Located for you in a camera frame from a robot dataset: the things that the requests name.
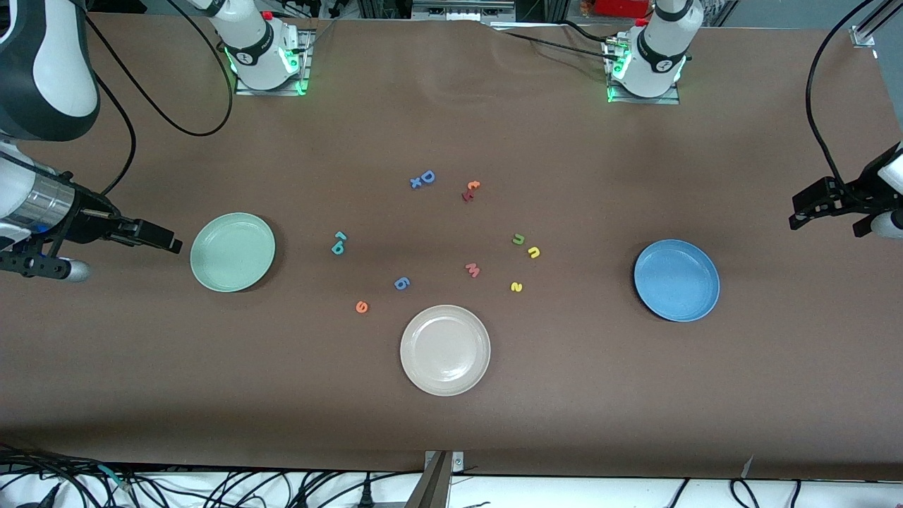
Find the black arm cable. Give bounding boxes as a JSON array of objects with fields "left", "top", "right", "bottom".
[
  {"left": 806, "top": 0, "right": 879, "bottom": 188},
  {"left": 71, "top": 0, "right": 235, "bottom": 212}
]

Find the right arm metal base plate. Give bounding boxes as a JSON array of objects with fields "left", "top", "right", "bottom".
[{"left": 235, "top": 28, "right": 315, "bottom": 96}]

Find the black looped cable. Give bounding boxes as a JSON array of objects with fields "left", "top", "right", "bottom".
[{"left": 730, "top": 478, "right": 761, "bottom": 508}]

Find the beige plate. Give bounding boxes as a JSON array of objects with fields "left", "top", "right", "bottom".
[{"left": 399, "top": 304, "right": 492, "bottom": 397}]

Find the blue plate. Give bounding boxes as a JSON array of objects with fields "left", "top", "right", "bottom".
[{"left": 634, "top": 239, "right": 721, "bottom": 323}]

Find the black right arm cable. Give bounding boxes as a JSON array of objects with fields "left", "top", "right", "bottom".
[{"left": 71, "top": 0, "right": 235, "bottom": 212}]

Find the red box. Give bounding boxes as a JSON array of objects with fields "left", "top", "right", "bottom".
[{"left": 593, "top": 0, "right": 653, "bottom": 18}]

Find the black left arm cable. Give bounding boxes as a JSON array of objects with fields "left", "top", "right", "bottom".
[{"left": 806, "top": 0, "right": 879, "bottom": 188}]

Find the brown table cover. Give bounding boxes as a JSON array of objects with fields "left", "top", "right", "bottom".
[{"left": 0, "top": 13, "right": 903, "bottom": 480}]

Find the light green plate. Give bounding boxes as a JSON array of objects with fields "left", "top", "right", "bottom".
[{"left": 190, "top": 212, "right": 277, "bottom": 293}]

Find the grey metal equipment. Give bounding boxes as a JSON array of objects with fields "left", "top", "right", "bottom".
[{"left": 411, "top": 0, "right": 517, "bottom": 22}]

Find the teal tipped cable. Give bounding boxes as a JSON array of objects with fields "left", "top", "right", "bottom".
[{"left": 97, "top": 464, "right": 133, "bottom": 492}]

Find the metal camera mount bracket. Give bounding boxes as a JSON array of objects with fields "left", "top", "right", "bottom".
[{"left": 406, "top": 450, "right": 465, "bottom": 508}]

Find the tangled black cable bundle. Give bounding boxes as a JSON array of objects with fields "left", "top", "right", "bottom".
[{"left": 0, "top": 441, "right": 424, "bottom": 508}]

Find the black cable on table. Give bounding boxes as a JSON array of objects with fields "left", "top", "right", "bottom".
[
  {"left": 502, "top": 31, "right": 614, "bottom": 54},
  {"left": 557, "top": 20, "right": 622, "bottom": 42}
]

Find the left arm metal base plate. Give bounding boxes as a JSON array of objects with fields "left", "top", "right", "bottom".
[{"left": 607, "top": 39, "right": 681, "bottom": 105}]

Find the aluminium frame profile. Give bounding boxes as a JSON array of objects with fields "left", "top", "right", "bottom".
[{"left": 850, "top": 0, "right": 903, "bottom": 49}]

